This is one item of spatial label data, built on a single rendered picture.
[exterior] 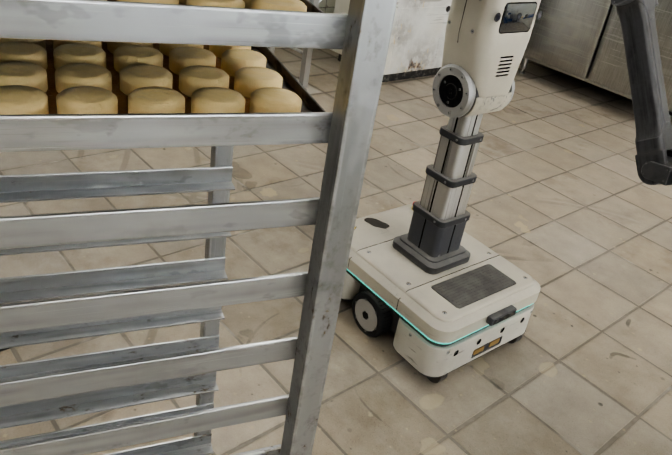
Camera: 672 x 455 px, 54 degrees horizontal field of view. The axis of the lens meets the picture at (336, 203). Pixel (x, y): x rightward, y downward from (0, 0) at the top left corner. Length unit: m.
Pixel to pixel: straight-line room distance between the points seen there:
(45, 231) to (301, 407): 0.35
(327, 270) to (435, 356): 1.45
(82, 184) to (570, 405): 1.73
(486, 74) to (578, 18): 3.45
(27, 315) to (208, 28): 0.31
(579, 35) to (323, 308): 4.79
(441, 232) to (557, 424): 0.69
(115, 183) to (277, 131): 0.51
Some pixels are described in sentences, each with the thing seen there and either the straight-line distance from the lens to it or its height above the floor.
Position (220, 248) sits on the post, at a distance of 1.17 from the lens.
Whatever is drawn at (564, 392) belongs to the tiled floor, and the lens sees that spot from 2.36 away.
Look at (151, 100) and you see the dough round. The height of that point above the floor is 1.24.
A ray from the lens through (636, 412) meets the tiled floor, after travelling 2.43.
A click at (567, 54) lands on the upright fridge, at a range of 5.42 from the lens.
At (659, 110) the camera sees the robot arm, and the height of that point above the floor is 1.10.
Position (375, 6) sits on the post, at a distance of 0.55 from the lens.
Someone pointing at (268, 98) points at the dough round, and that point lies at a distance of 0.63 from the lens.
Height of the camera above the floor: 1.46
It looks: 29 degrees down
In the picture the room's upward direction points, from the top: 10 degrees clockwise
